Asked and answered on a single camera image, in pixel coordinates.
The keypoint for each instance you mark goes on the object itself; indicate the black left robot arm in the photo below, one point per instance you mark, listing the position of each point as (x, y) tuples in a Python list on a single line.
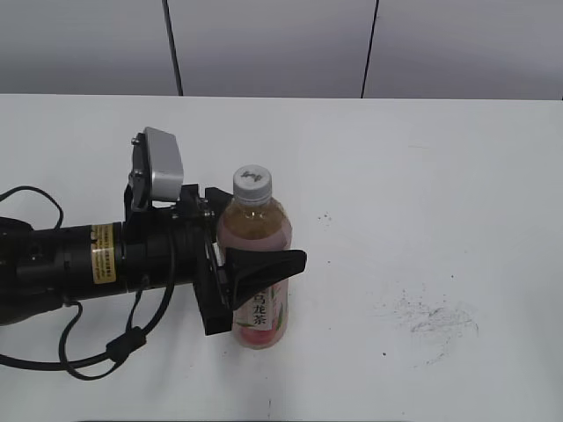
[(41, 270)]

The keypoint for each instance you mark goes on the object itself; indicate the peach oolong tea bottle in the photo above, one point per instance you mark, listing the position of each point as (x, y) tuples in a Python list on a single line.
[(261, 321)]

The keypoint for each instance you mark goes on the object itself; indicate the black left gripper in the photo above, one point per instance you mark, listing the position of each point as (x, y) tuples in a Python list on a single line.
[(168, 246)]

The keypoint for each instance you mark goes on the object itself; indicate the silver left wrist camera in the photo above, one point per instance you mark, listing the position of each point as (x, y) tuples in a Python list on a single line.
[(157, 170)]

